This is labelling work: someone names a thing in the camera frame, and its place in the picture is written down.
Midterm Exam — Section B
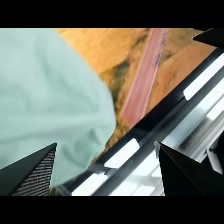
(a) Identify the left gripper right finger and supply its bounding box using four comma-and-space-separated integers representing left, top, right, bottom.
153, 140, 224, 197

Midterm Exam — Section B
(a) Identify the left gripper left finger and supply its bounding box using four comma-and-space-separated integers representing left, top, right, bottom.
0, 142, 58, 197

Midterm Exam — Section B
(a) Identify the pale green T-shirt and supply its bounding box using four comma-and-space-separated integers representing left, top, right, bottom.
0, 28, 118, 188

